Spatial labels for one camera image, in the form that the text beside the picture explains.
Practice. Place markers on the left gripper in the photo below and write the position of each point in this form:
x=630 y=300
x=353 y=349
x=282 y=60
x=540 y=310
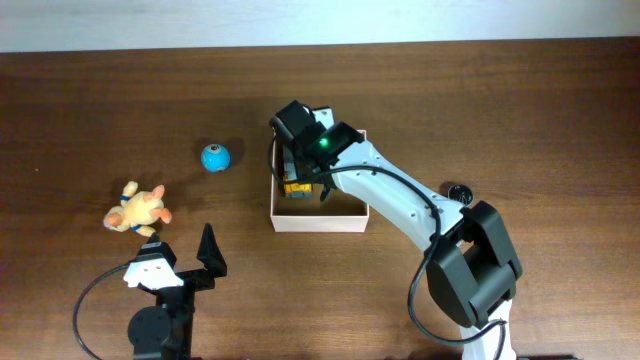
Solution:
x=211 y=257

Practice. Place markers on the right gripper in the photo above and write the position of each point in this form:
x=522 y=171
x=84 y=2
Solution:
x=296 y=167

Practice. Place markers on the yellow grey toy truck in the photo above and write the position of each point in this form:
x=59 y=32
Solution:
x=292 y=189

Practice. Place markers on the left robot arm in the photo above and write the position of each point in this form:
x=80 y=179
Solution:
x=164 y=330

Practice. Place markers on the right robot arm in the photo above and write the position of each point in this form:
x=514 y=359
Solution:
x=468 y=259

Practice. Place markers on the yellow plush toy animal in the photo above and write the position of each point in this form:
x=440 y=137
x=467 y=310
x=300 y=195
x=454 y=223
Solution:
x=138 y=210

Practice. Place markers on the blue toy ball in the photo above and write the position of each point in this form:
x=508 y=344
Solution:
x=215 y=158

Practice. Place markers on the white cardboard box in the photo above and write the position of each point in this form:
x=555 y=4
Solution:
x=338 y=213

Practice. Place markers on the black round disc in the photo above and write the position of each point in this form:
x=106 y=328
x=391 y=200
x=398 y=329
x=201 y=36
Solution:
x=461 y=193

